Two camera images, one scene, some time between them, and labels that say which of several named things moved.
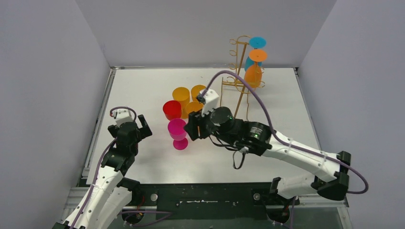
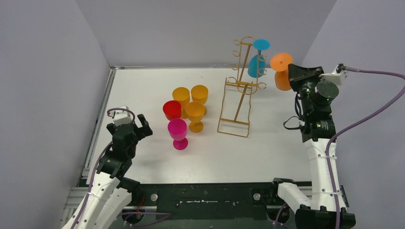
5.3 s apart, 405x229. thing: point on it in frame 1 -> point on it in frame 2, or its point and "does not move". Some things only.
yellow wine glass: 195,91 does not move
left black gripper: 139,130 does not move
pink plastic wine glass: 177,133 does not move
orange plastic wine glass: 253,73 -> 280,63
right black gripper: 196,120 -> 298,75
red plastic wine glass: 172,109 does not move
